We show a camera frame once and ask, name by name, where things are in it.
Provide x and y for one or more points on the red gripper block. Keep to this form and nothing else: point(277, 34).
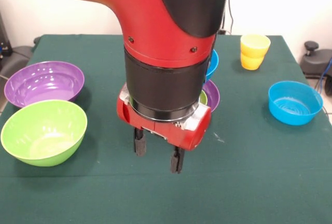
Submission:
point(179, 133)

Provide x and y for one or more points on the small green bowl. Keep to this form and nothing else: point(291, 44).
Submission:
point(203, 98)

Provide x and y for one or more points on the purple bowl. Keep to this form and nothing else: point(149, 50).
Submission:
point(214, 94)
point(44, 84)

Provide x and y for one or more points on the large blue bowl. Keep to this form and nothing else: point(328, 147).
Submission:
point(214, 63)

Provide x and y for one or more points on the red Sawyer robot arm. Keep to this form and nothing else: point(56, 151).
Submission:
point(160, 40)

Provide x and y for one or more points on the dark green tablecloth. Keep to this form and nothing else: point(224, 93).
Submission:
point(166, 195)

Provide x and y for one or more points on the large green bowl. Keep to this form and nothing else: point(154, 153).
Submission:
point(44, 133)

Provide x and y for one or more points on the yellow cup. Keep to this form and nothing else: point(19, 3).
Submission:
point(255, 53)

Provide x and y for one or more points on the small blue bowl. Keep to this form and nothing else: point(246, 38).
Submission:
point(295, 102)

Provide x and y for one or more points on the black equipment rack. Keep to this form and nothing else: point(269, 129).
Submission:
point(3, 40)

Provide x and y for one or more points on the grey pedestal foot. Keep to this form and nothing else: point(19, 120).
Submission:
point(315, 59)
point(15, 58)

